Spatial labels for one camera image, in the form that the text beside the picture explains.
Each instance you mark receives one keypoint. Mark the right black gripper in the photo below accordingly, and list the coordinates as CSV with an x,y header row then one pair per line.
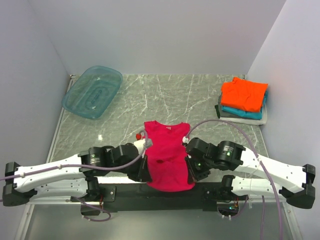
x,y
193,175

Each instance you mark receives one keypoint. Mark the orange folded t-shirt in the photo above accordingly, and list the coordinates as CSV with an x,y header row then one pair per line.
x,y
243,94

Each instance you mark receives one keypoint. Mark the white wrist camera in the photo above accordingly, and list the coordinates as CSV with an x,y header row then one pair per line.
x,y
186,139
141,144

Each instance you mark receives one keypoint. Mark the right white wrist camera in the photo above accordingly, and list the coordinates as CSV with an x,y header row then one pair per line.
x,y
186,139

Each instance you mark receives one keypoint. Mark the aluminium rail frame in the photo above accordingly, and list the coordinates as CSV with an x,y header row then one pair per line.
x,y
168,99

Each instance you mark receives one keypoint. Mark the teal folded t-shirt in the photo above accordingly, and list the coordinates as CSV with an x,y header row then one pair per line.
x,y
247,114

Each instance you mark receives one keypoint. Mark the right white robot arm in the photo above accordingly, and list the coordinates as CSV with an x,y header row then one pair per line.
x,y
266,176

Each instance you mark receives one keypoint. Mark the grey folded t-shirt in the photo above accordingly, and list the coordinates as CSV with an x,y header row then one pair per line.
x,y
223,114

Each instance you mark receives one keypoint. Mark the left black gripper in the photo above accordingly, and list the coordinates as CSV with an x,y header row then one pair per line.
x,y
143,174

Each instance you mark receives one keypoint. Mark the magenta t-shirt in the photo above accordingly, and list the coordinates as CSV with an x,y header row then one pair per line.
x,y
166,157

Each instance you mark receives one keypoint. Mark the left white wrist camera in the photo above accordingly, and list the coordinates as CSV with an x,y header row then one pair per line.
x,y
141,144

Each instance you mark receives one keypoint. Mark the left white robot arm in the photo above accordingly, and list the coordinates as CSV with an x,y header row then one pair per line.
x,y
75,176

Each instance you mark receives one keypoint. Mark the black base beam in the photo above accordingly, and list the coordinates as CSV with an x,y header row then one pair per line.
x,y
141,197

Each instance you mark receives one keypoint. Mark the white folded t-shirt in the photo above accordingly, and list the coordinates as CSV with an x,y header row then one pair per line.
x,y
248,121

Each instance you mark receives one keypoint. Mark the teal plastic bin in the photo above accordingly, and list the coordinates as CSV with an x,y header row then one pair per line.
x,y
92,92

